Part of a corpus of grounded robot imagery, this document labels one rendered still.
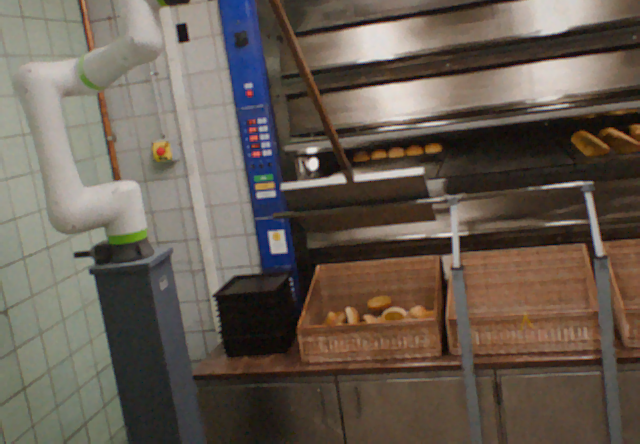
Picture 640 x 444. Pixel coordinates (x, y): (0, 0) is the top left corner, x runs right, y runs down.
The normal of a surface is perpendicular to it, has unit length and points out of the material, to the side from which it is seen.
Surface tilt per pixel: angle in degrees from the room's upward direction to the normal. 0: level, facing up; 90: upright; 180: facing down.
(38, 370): 90
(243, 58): 90
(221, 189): 90
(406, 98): 70
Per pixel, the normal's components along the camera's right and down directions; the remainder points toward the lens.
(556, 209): -0.26, -0.15
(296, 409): -0.23, 0.19
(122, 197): 0.61, 0.00
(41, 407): 0.96, -0.11
